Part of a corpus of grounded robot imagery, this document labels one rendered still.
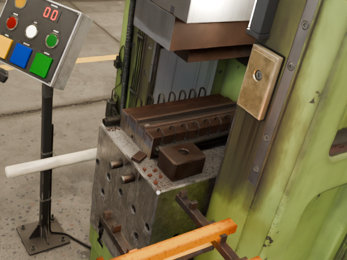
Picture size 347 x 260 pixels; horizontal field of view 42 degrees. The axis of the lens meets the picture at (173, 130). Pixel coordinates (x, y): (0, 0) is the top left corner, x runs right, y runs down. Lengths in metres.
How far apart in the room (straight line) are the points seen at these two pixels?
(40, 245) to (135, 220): 0.98
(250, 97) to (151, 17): 0.36
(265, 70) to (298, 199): 0.35
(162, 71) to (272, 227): 0.67
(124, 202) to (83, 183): 1.25
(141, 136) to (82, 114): 1.98
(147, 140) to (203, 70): 0.44
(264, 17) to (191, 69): 0.62
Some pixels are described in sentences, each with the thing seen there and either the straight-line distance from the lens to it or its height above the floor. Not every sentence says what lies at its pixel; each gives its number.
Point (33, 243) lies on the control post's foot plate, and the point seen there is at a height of 0.01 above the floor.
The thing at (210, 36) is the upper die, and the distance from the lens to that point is 1.27.
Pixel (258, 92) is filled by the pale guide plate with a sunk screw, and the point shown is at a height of 1.25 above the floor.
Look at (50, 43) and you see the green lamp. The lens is 1.66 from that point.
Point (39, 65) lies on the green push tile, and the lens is 1.66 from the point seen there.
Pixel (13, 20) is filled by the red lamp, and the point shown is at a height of 1.10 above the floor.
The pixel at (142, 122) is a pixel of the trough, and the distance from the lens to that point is 1.40.
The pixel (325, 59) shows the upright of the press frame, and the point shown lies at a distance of 1.03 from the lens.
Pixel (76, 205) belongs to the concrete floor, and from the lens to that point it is 2.55.
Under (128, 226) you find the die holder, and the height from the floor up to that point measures 0.68.
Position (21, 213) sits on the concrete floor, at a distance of 2.50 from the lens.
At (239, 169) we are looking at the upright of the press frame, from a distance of 1.27.
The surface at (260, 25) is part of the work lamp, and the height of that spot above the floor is 1.41.
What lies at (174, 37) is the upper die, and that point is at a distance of 1.20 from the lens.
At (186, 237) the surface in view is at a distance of 1.01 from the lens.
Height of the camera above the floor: 1.71
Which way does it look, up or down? 31 degrees down
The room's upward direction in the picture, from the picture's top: 12 degrees clockwise
